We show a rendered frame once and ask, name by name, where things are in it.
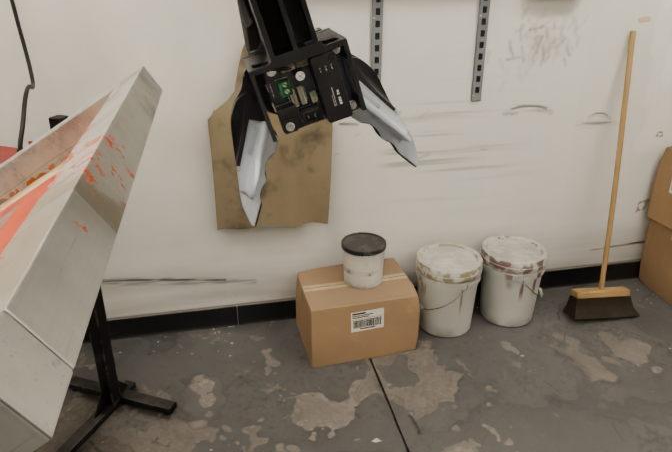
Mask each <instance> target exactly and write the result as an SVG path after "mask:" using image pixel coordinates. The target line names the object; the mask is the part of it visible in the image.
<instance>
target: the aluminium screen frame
mask: <svg viewBox="0 0 672 452"><path fill-rule="evenodd" d="M162 91H163V90H162V89H161V87H160V86H159V85H158V83H157V82H156V81H155V80H154V78H153V77H152V76H151V75H150V73H149V72H148V71H147V69H146V68H145V67H144V66H141V67H140V68H139V69H137V70H136V71H134V72H133V73H131V74H130V75H129V76H127V77H126V78H124V79H123V80H121V81H120V82H118V83H117V84H116V85H114V86H113V87H111V88H110V89H108V90H107V91H105V92H104V93H103V94H101V95H100V96H98V97H97V98H95V99H94V100H93V101H91V102H90V103H88V104H87V105H85V106H84V107H82V108H81V109H80V110H78V111H77V112H75V113H74V114H72V115H71V116H70V117H68V118H67V119H65V120H64V121H62V122H61V123H59V124H58V125H57V126H55V127H54V128H52V129H51V130H49V131H48V132H46V133H45V134H44V135H42V136H41V137H39V138H38V139H36V140H35V141H34V142H32V143H31V144H29V145H28V146H26V147H25V148H23V149H22V150H21V151H19V152H18V153H16V154H15V155H13V156H12V157H10V158H9V159H8V160H6V161H5V162H3V163H2V164H0V205H1V204H2V203H4V202H5V201H7V200H8V199H10V198H11V197H12V196H14V195H15V194H17V193H18V192H20V191H21V190H23V189H24V188H26V187H27V186H28V185H30V184H31V183H33V182H34V181H36V180H37V179H39V178H40V177H41V176H43V175H44V174H46V173H47V172H49V171H50V170H52V169H53V168H54V167H56V166H57V165H59V164H60V163H62V162H63V161H65V162H64V163H63V165H62V166H61V168H60V169H59V170H58V172H57V173H56V175H55V176H54V178H53V179H52V181H51V182H50V184H49V185H48V187H47V188H46V189H45V191H44V192H43V194H42V195H41V197H40V198H39V200H38V201H37V203H36V204H35V205H34V207H33V208H32V210H31V211H30V213H29V214H28V216H27V217H26V219H25V220H24V222H23V223H22V224H21V226H20V227H19V229H18V230H17V232H16V233H15V235H14V236H13V238H12V239H11V240H10V242H9V243H8V245H7V246H6V248H5V249H4V251H3V252H2V254H1V255H0V452H33V451H35V450H36V449H38V448H39V447H41V446H42V445H44V444H45V443H47V442H48V441H49V440H50V439H51V438H52V437H53V434H54V431H55V427H56V424H57V421H58V418H59V415H60V412H61V409H62V405H63V402H64V399H65V396H66V393H67V390H68V386H69V383H70V380H71V377H72V374H73V371H72V370H73V369H74V367H75V364H76V361H77V358H78V355H79V352H80V349H81V346H82V342H83V339H84V336H85V333H86V330H87V327H88V324H89V320H90V317H91V314H92V311H93V308H94V305H95V302H96V298H97V295H98V292H99V289H100V286H101V283H102V280H103V276H104V273H105V270H106V267H107V264H108V261H109V258H110V254H111V251H112V248H113V245H114V242H115V239H116V236H117V232H118V229H119V226H120V223H121V220H122V217H123V214H124V210H125V207H126V204H127V201H128V198H129V195H130V192H131V188H132V185H133V182H134V179H135V176H136V173H137V170H138V166H139V163H140V160H141V157H142V154H143V151H144V148H145V144H146V141H147V138H148V135H149V132H150V129H151V126H152V122H153V119H154V116H155V113H156V110H157V107H158V104H159V100H160V97H161V94H162Z"/></svg>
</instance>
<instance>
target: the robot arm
mask: <svg viewBox="0 0 672 452"><path fill-rule="evenodd" d="M237 3H238V8H239V14H240V19H241V25H242V30H243V36H244V41H245V46H246V49H247V53H248V56H245V57H242V58H243V61H244V63H245V66H246V67H245V68H244V70H243V73H244V74H243V75H242V83H241V87H240V89H239V91H238V93H237V95H236V97H235V99H234V102H233V105H232V110H231V119H230V123H231V133H232V140H233V147H234V154H235V161H236V169H237V176H238V183H239V190H240V197H241V202H242V206H243V209H244V211H245V214H246V215H247V218H248V220H249V222H250V224H251V225H252V226H257V222H258V218H259V214H260V211H261V206H262V202H261V189H262V188H263V186H264V184H265V183H266V171H265V167H266V164H267V161H268V159H269V158H270V157H271V156H272V155H273V154H274V153H275V151H276V147H277V144H278V136H277V134H276V132H275V130H274V129H273V127H272V124H271V121H270V119H269V116H268V113H267V111H268V112H270V113H273V114H277V115H278V118H279V121H280V124H281V127H282V129H283V132H284V133H285V134H286V135H287V134H289V133H292V132H295V131H298V129H299V128H302V127H304V126H307V125H310V124H313V123H316V122H318V121H321V120H324V119H327V120H328V121H329V122H330V123H333V122H336V121H339V120H342V119H344V118H347V117H350V116H351V117H352V118H354V119H355V120H356V121H358V122H360V123H366V124H370V125H371V126H372V127H373V128H374V130H375V132H376V133H377V134H378V135H379V136H380V137H381V138H382V139H383V140H385V141H387V142H390V144H391V145H392V147H393V148H394V150H395V151H396V152H397V153H398V154H399V155H400V156H401V157H402V158H404V159H405V160H406V161H407V162H409V163H410V164H411V165H413V166H414V167H415V168H416V167H417V166H418V165H419V161H418V156H417V151H416V147H415V144H414V141H413V139H412V137H411V135H410V133H409V131H408V129H407V127H406V125H405V124H404V122H403V120H402V118H401V116H400V114H399V113H398V111H397V109H396V108H395V107H394V106H393V105H392V104H391V102H390V100H389V98H388V96H387V94H386V92H385V90H384V88H383V86H382V84H381V82H380V80H379V78H378V76H377V74H376V73H375V72H374V70H373V69H372V68H371V67H370V66H369V65H368V64H367V63H365V62H364V61H363V60H361V59H360V58H358V57H356V56H355V55H353V54H351V52H350V48H349V45H348V41H347V38H345V37H344V36H342V35H340V34H338V33H337V32H335V31H333V30H331V29H330V28H326V29H323V30H322V29H321V28H319V27H318V28H316V29H314V25H313V22H312V19H311V15H310V12H309V9H308V6H307V2H306V0H237Z"/></svg>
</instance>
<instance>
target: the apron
mask: <svg viewBox="0 0 672 452"><path fill-rule="evenodd" d="M245 56H248V53H247V49H246V46H245V44H244V46H243V49H242V53H241V57H240V61H239V66H238V72H237V77H236V84H235V91H234V92H233V93H232V95H231V96H230V97H229V99H228V100H227V101H226V102H225V103H223V104H222V105H221V106H220V107H219V108H218V109H216V110H213V113H212V115H211V116H210V118H209V119H208V130H209V139H210V149H211V159H212V169H213V181H214V193H215V206H216V219H217V230H221V229H249V228H256V227H261V226H269V225H275V226H282V227H290V228H295V227H298V226H301V225H303V224H306V223H311V222H316V223H324V224H328V216H329V202H330V186H331V167H332V133H333V123H330V122H329V121H328V120H327V119H324V120H321V121H318V122H316V123H313V124H310V125H307V126H304V127H302V128H299V129H298V131H295V132H292V133H289V134H287V135H286V134H285V133H284V132H283V129H282V127H281V124H280V121H279V118H278V115H277V114H273V113H270V112H268V111H267V113H268V116H269V119H270V121H271V124H272V127H273V129H274V130H275V132H276V134H277V136H278V144H277V147H276V151H275V153H274V154H273V155H272V156H271V157H270V158H269V159H268V161H267V164H266V167H265V171H266V183H265V184H264V186H263V188H262V189H261V202H262V206H261V211H260V214H259V218H258V222H257V226H252V225H251V224H250V222H249V220H248V218H247V215H246V214H245V211H244V209H243V206H242V202H241V197H240V190H239V183H238V176H237V169H236V161H235V154H234V147H233V140H232V133H231V123H230V119H231V110H232V105H233V102H234V99H235V97H236V95H237V93H238V91H239V89H240V87H241V83H242V75H243V74H244V73H243V70H244V68H245V67H246V66H245V63H244V61H243V58H242V57H245Z"/></svg>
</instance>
